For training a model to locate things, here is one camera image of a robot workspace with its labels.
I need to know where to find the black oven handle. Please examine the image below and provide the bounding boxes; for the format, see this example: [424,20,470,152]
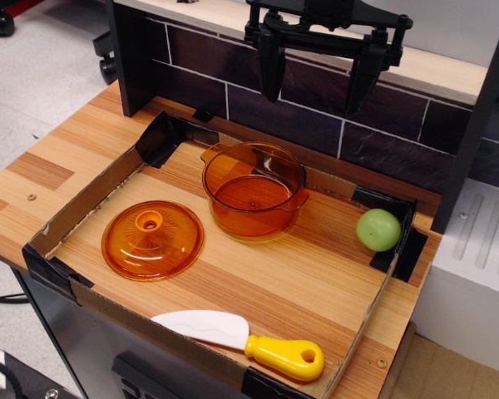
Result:
[111,353,180,398]

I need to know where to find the cardboard fence with black tape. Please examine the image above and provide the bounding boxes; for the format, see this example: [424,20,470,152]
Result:
[23,116,430,398]

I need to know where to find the orange transparent pot lid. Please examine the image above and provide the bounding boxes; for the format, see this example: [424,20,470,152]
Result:
[101,200,205,282]

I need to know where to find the green toy apple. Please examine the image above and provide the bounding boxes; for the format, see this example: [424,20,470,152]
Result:
[356,209,402,252]

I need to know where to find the toy knife yellow handle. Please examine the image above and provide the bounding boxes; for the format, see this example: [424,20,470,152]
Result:
[150,309,326,382]

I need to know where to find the black chair caster left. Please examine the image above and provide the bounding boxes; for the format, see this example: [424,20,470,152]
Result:
[0,0,16,37]

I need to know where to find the black chair caster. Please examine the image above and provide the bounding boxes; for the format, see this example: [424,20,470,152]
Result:
[0,0,16,37]
[92,31,117,85]

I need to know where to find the white toy sink unit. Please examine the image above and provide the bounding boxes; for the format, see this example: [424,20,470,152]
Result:
[413,180,499,371]

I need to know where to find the dark shelf frame with backsplash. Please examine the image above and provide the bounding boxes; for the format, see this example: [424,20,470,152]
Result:
[109,2,499,214]

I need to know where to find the orange transparent pot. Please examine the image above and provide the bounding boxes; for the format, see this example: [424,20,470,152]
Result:
[201,142,309,238]

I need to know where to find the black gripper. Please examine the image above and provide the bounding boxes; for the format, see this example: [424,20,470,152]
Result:
[245,1,413,116]

